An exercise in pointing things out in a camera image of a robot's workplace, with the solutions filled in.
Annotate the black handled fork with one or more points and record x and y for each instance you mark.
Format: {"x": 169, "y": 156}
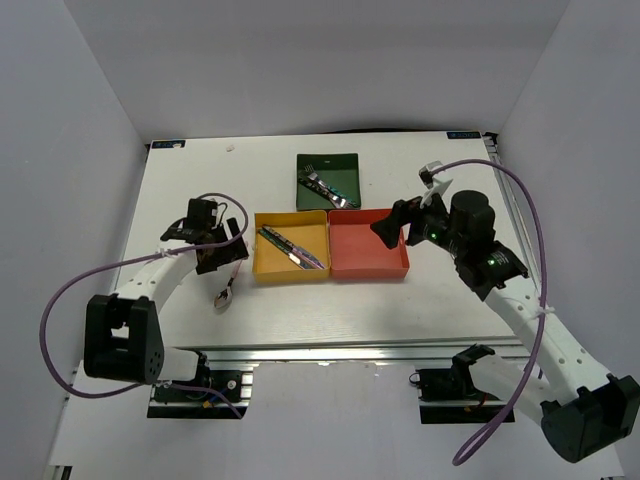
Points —
{"x": 337, "y": 201}

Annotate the pink handled spoon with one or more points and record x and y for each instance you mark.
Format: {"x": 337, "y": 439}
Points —
{"x": 225, "y": 297}

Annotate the green handled fork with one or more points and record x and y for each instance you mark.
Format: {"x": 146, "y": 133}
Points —
{"x": 354, "y": 204}

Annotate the pink handled knife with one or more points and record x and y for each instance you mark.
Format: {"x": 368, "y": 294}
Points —
{"x": 300, "y": 251}

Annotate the green handled knife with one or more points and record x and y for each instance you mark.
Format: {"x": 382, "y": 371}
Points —
{"x": 293, "y": 257}

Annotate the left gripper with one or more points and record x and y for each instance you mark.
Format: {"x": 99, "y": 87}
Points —
{"x": 230, "y": 252}

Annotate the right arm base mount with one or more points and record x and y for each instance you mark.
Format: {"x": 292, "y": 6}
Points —
{"x": 447, "y": 396}

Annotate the yellow container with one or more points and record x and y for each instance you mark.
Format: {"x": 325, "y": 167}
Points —
{"x": 307, "y": 229}

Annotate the blue corner label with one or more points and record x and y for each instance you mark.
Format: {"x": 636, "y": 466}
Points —
{"x": 463, "y": 135}
{"x": 168, "y": 144}

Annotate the pink handled fork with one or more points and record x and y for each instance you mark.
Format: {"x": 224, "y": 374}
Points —
{"x": 312, "y": 170}

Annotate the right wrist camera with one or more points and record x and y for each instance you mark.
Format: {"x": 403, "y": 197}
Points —
{"x": 435, "y": 179}

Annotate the right blue corner label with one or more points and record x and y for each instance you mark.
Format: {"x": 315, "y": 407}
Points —
{"x": 463, "y": 135}

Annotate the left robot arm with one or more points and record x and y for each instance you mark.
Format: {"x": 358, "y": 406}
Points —
{"x": 123, "y": 339}

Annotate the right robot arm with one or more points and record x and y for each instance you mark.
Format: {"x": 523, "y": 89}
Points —
{"x": 580, "y": 405}

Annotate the left blue corner label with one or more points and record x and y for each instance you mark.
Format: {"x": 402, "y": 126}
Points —
{"x": 168, "y": 144}

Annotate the red container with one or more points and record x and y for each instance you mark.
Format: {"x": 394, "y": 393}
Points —
{"x": 357, "y": 253}

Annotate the green container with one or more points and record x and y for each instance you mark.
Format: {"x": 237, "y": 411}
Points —
{"x": 338, "y": 170}

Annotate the black handled knife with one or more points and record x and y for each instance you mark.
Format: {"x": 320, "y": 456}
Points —
{"x": 297, "y": 254}

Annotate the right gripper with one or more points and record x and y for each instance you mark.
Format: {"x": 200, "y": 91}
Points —
{"x": 414, "y": 214}

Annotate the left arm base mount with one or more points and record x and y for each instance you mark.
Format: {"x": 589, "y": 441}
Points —
{"x": 219, "y": 391}

